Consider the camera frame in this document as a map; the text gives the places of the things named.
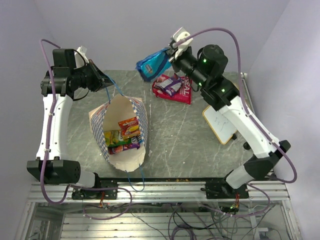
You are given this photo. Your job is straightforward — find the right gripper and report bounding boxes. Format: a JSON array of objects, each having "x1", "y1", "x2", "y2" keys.
[{"x1": 163, "y1": 46, "x2": 208, "y2": 89}]

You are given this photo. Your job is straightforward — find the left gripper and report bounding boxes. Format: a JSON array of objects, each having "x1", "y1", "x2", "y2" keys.
[{"x1": 71, "y1": 59, "x2": 116, "y2": 92}]

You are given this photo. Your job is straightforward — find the blue snack packet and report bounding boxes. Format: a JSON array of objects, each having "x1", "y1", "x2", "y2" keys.
[{"x1": 135, "y1": 47, "x2": 172, "y2": 82}]

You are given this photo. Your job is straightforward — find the purple snack pack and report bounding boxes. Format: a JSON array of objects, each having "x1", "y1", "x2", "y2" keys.
[{"x1": 153, "y1": 74, "x2": 183, "y2": 97}]

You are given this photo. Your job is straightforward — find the checkered paper bag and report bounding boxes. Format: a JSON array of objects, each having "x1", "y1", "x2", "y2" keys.
[{"x1": 88, "y1": 80, "x2": 148, "y2": 185}]

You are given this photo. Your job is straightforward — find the pink crisps bag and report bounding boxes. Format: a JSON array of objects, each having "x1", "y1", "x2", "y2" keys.
[{"x1": 152, "y1": 73, "x2": 192, "y2": 105}]

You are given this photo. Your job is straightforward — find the orange snack packet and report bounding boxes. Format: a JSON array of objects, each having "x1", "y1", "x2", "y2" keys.
[{"x1": 118, "y1": 117, "x2": 141, "y2": 140}]

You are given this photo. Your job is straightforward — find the green snack packet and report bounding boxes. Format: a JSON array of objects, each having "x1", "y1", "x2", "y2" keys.
[{"x1": 103, "y1": 130, "x2": 123, "y2": 147}]

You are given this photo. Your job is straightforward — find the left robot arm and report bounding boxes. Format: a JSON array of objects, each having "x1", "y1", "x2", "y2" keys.
[{"x1": 26, "y1": 46, "x2": 113, "y2": 199}]

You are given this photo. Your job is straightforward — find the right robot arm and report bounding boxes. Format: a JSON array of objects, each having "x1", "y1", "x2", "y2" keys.
[{"x1": 165, "y1": 44, "x2": 291, "y2": 198}]

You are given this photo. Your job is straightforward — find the blue candy packet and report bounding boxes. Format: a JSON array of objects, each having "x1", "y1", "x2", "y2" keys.
[{"x1": 131, "y1": 135, "x2": 144, "y2": 144}]

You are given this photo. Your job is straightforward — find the purple chocolate pack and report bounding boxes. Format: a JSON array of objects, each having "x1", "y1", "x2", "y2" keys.
[{"x1": 107, "y1": 143, "x2": 140, "y2": 155}]

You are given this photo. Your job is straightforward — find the red emergency stop button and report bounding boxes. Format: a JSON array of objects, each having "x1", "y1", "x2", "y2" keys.
[{"x1": 243, "y1": 142, "x2": 251, "y2": 150}]

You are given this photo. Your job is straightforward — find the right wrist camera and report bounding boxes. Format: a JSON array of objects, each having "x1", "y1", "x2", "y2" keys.
[{"x1": 171, "y1": 27, "x2": 193, "y2": 59}]

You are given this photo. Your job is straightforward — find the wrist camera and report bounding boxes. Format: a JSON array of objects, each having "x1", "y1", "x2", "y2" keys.
[
  {"x1": 171, "y1": 27, "x2": 193, "y2": 59},
  {"x1": 74, "y1": 45, "x2": 89, "y2": 68}
]

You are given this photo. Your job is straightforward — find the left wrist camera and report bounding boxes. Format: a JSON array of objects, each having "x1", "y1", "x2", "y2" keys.
[{"x1": 74, "y1": 45, "x2": 89, "y2": 68}]

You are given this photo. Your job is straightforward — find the small whiteboard yellow frame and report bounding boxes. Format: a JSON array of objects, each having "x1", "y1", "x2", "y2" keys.
[{"x1": 202, "y1": 105, "x2": 238, "y2": 145}]

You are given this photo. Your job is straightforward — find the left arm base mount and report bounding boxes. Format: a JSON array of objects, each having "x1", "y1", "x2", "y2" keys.
[{"x1": 71, "y1": 180, "x2": 118, "y2": 200}]

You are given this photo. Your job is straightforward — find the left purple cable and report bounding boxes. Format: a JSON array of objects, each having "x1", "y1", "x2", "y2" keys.
[{"x1": 39, "y1": 38, "x2": 71, "y2": 205}]

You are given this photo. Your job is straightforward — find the aluminium rail frame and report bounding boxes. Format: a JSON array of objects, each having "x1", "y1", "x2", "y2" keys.
[{"x1": 14, "y1": 71, "x2": 301, "y2": 240}]

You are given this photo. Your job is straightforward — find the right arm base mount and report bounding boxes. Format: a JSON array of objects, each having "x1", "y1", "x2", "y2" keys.
[{"x1": 200, "y1": 178, "x2": 249, "y2": 199}]

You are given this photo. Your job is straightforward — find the tangled floor cables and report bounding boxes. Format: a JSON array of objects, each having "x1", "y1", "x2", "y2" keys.
[{"x1": 82, "y1": 188, "x2": 283, "y2": 240}]

